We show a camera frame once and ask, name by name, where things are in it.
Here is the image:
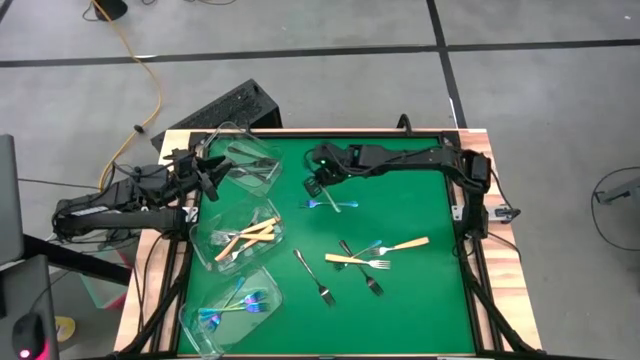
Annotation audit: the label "yellow round disc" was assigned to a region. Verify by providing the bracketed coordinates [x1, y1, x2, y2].
[53, 316, 77, 344]

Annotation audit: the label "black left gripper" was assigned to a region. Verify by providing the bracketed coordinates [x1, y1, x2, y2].
[162, 147, 235, 202]

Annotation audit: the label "black desk crossbar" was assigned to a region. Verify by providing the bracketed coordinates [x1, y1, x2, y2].
[20, 233, 134, 287]

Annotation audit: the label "clear plastic bin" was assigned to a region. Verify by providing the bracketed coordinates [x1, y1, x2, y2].
[188, 197, 286, 275]
[177, 267, 284, 359]
[197, 120, 285, 197]

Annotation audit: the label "grey flat slab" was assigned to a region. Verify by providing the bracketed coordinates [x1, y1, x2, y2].
[0, 133, 25, 267]

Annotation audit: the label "yellow extension cable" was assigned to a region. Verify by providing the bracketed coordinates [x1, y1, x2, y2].
[91, 0, 164, 194]

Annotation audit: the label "dark grey desk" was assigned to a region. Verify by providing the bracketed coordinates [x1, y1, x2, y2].
[0, 253, 60, 360]

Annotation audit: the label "black floor cable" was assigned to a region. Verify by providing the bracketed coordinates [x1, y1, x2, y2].
[591, 165, 640, 252]

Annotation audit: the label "black pedestal stand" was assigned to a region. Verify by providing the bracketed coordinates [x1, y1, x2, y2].
[92, 0, 130, 22]

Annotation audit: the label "black computer mouse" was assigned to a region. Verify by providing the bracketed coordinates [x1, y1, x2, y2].
[10, 312, 47, 360]

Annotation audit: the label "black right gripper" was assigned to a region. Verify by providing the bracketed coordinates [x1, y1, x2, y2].
[303, 142, 354, 198]

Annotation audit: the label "pile of mixed forks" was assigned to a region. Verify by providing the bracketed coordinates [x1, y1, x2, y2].
[338, 239, 385, 297]

